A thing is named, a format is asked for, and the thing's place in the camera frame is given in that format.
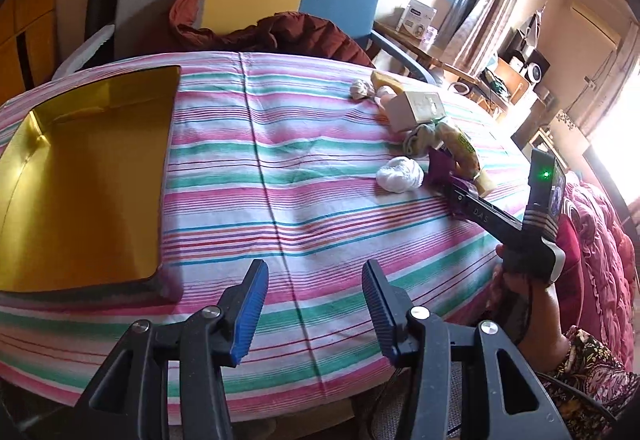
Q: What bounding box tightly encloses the white sock ball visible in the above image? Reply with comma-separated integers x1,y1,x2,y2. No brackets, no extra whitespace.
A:
375,156,424,193

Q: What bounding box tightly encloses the beige cardboard box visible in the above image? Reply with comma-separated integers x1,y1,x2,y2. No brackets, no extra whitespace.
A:
384,92,446,131

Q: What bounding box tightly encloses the grey rolled sock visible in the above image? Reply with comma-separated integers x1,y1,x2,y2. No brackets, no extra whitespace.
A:
404,123,442,159

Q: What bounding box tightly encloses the pink quilt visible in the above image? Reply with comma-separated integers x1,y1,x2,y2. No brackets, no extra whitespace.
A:
555,173,637,370

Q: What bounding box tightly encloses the yellow sponge block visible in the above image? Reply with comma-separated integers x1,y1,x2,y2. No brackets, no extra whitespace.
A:
371,70,404,95

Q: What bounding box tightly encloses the beige knotted cloth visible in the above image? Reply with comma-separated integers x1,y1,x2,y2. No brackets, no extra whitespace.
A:
349,80,375,100

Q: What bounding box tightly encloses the striped pink green bedsheet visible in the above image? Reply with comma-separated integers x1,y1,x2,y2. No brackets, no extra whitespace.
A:
1,52,497,422

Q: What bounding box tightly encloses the wooden wardrobe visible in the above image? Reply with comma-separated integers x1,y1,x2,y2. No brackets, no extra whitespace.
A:
0,0,60,101

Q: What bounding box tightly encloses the gold tin box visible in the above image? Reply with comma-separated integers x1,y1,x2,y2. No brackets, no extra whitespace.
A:
1,67,180,296

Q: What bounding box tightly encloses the purple snack packet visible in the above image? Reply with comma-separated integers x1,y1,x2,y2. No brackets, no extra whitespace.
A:
425,147,456,194

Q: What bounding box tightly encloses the wooden desk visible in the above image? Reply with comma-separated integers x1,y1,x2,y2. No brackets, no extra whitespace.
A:
367,21,510,117

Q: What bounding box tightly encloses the floral sleeve forearm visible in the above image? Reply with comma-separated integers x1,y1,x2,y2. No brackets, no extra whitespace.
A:
538,327,639,439

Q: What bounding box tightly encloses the white box on desk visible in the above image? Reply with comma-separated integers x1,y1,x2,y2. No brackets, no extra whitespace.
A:
396,0,437,40

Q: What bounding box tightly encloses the person's right hand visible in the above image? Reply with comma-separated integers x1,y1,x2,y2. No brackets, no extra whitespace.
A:
495,267,570,372

